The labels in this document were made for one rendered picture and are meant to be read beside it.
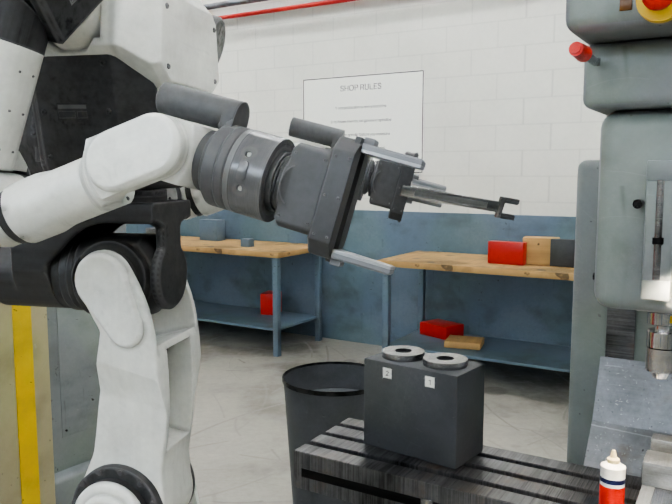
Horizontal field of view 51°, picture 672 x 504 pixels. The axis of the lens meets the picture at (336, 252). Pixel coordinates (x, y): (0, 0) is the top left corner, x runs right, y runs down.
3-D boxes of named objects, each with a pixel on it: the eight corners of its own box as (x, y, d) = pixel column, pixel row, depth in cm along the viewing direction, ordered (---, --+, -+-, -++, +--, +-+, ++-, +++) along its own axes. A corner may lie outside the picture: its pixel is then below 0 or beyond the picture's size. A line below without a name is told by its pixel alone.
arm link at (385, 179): (399, 227, 121) (332, 209, 122) (401, 217, 130) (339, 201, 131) (418, 155, 118) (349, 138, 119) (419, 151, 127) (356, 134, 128)
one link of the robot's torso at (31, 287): (-18, 313, 105) (-24, 195, 103) (36, 298, 118) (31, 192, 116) (155, 322, 100) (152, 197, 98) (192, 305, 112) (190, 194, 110)
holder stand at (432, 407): (455, 470, 136) (457, 369, 134) (362, 443, 149) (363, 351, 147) (483, 451, 146) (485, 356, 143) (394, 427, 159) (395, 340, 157)
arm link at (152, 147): (185, 163, 69) (73, 208, 72) (225, 173, 77) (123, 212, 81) (167, 101, 69) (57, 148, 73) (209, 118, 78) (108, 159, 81)
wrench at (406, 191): (405, 179, 119) (402, 178, 119) (399, 201, 120) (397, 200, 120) (520, 200, 129) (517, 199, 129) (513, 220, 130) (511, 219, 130)
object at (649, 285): (669, 301, 105) (676, 160, 103) (640, 299, 107) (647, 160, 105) (671, 297, 109) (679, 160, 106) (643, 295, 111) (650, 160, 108)
